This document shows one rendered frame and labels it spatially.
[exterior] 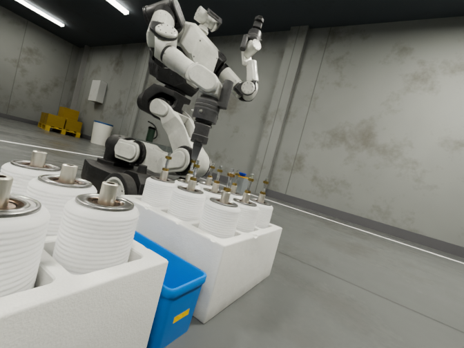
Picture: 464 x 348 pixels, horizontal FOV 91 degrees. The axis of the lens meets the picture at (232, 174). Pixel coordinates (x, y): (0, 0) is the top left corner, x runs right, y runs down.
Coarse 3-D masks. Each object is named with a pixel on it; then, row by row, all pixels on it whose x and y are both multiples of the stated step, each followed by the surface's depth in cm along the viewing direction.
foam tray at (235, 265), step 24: (144, 216) 63; (168, 216) 60; (168, 240) 57; (192, 240) 54; (216, 240) 51; (240, 240) 56; (264, 240) 70; (216, 264) 50; (240, 264) 59; (264, 264) 75; (216, 288) 51; (240, 288) 62; (216, 312) 53
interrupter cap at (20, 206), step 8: (16, 200) 25; (24, 200) 25; (32, 200) 26; (8, 208) 23; (16, 208) 23; (24, 208) 23; (32, 208) 24; (40, 208) 25; (0, 216) 21; (8, 216) 21; (16, 216) 22
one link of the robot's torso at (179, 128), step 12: (156, 108) 118; (168, 108) 114; (168, 120) 114; (180, 120) 113; (192, 120) 125; (168, 132) 116; (180, 132) 112; (192, 132) 121; (180, 144) 112; (192, 144) 110; (204, 156) 112; (204, 168) 112
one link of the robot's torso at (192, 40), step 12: (192, 24) 107; (180, 36) 107; (192, 36) 107; (204, 36) 113; (180, 48) 109; (192, 48) 108; (204, 48) 114; (216, 48) 125; (192, 60) 111; (204, 60) 117; (216, 60) 125; (156, 72) 118; (168, 72) 114; (168, 84) 122; (180, 84) 116; (192, 84) 119; (192, 96) 128
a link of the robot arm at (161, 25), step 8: (160, 16) 89; (168, 16) 92; (152, 24) 82; (160, 24) 82; (168, 24) 89; (152, 32) 84; (160, 32) 79; (168, 32) 80; (176, 32) 82; (152, 40) 86; (168, 40) 81; (152, 48) 88; (152, 56) 88
